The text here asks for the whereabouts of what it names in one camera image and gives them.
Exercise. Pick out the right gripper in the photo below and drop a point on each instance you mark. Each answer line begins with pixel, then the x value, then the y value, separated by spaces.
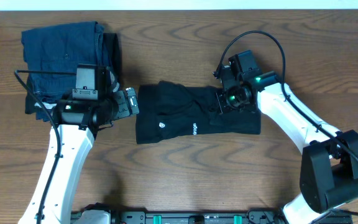
pixel 222 99

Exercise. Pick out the black t-shirt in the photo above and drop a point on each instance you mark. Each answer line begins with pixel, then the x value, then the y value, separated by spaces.
pixel 168 110

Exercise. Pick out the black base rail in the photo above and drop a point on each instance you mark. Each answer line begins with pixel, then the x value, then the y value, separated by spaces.
pixel 100 213

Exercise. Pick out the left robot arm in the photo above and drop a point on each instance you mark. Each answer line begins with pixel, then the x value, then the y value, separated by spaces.
pixel 76 120

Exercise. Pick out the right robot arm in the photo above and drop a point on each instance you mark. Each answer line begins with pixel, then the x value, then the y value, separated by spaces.
pixel 329 163

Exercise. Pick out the folded black garment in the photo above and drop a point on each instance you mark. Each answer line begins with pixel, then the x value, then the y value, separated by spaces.
pixel 59 54

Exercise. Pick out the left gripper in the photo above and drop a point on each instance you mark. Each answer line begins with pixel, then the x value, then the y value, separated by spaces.
pixel 124 110

